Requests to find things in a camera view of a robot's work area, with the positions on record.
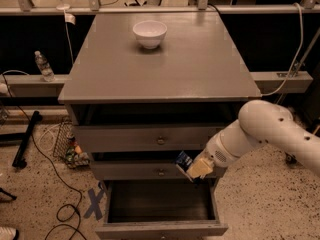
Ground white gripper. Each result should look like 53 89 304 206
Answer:
186 133 238 179

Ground blue rxbar snack bar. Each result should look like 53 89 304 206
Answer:
175 151 194 182

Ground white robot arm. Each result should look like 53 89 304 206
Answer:
186 100 320 179

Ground grey bottom drawer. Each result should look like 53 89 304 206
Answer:
96 179 228 240

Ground grey drawer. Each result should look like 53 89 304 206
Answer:
96 179 228 240
73 125 223 153
89 159 230 182

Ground grey drawer cabinet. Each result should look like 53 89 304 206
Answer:
57 11 263 240

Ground grey middle drawer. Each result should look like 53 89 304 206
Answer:
89 159 230 182

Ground grey top drawer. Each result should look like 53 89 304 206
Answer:
73 125 223 153

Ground white ceramic bowl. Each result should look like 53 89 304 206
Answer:
133 20 167 49

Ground clear plastic water bottle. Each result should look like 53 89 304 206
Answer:
34 51 55 82

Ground black metal stand leg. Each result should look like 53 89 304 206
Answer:
12 111 42 169

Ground white shoe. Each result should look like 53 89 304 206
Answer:
0 227 19 240

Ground wire basket with items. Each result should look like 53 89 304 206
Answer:
53 122 90 169

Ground white hanging cable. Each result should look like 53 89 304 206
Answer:
260 2 304 98

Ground grey metal rail beam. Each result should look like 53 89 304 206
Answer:
0 74 69 98

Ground black floor cable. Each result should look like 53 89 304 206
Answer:
1 72 88 240

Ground white lamp with cord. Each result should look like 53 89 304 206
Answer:
56 0 76 63

